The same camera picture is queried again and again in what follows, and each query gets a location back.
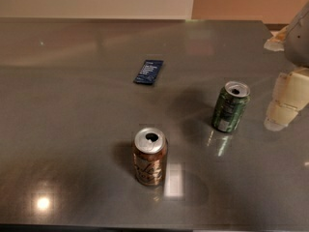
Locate green soda can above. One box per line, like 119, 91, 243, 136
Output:
211, 81, 250, 132

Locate orange soda can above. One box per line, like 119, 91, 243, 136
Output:
133, 128, 168, 187

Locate dark blue snack packet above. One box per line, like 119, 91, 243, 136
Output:
134, 60, 163, 85

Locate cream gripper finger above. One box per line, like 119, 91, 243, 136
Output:
264, 26, 288, 51
264, 68, 309, 131

